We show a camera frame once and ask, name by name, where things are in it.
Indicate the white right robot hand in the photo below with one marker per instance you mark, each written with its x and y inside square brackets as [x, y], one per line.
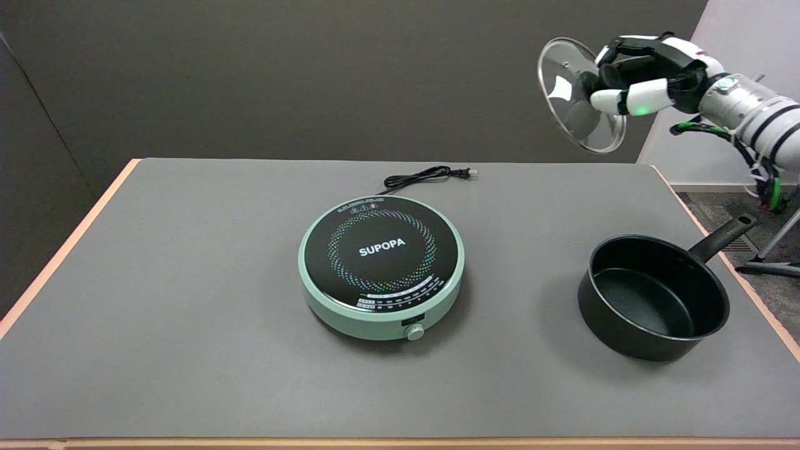
[650, 94]

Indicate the glass pot lid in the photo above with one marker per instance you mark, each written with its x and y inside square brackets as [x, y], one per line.
[565, 87]

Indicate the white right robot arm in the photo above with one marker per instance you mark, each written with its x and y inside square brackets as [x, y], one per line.
[759, 115]

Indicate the black saucepan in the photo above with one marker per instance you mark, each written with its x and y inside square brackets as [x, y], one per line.
[650, 300]

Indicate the grey wheeled stand leg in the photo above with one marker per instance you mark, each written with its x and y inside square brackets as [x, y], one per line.
[772, 267]

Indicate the green induction cooker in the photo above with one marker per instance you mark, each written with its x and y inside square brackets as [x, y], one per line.
[381, 265]

